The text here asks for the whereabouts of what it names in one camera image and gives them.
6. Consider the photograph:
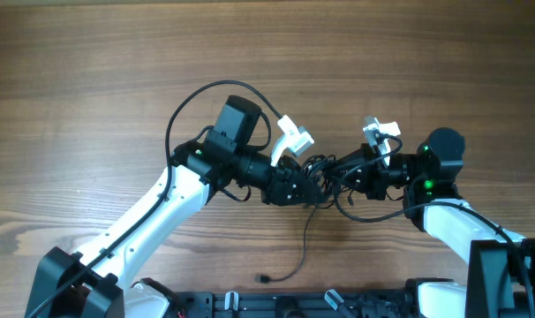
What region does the black camera cable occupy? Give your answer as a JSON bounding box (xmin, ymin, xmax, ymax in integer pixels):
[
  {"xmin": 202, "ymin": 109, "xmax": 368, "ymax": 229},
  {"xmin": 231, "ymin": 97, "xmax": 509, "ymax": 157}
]
[
  {"xmin": 25, "ymin": 79, "xmax": 284, "ymax": 318},
  {"xmin": 332, "ymin": 134, "xmax": 535, "ymax": 318}
]

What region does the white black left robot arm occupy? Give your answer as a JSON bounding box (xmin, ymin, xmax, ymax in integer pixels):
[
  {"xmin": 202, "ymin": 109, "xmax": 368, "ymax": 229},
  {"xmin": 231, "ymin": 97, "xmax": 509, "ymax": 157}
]
[{"xmin": 26, "ymin": 95, "xmax": 320, "ymax": 317}]

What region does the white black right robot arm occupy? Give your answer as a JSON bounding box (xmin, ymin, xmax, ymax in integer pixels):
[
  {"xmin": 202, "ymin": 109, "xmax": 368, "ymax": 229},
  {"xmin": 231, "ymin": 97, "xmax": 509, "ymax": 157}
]
[{"xmin": 324, "ymin": 127, "xmax": 535, "ymax": 317}]

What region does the black right camera cable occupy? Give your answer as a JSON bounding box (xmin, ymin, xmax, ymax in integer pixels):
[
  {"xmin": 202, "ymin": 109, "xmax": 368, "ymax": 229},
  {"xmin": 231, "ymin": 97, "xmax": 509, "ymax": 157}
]
[{"xmin": 332, "ymin": 134, "xmax": 535, "ymax": 318}]

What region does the black USB cable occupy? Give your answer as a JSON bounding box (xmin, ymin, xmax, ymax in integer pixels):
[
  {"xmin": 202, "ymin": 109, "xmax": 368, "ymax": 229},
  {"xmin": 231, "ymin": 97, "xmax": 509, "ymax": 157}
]
[{"xmin": 253, "ymin": 153, "xmax": 357, "ymax": 284}]

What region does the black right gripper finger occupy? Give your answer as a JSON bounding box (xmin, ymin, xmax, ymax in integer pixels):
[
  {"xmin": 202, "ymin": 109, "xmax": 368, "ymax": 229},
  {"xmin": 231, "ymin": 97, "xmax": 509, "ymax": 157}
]
[
  {"xmin": 333, "ymin": 148, "xmax": 365, "ymax": 170},
  {"xmin": 327, "ymin": 163, "xmax": 369, "ymax": 193}
]

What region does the black left camera cable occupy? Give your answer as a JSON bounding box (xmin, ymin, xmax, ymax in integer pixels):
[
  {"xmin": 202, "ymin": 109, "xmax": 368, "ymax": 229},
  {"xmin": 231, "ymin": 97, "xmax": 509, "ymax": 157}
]
[{"xmin": 25, "ymin": 79, "xmax": 284, "ymax": 318}]

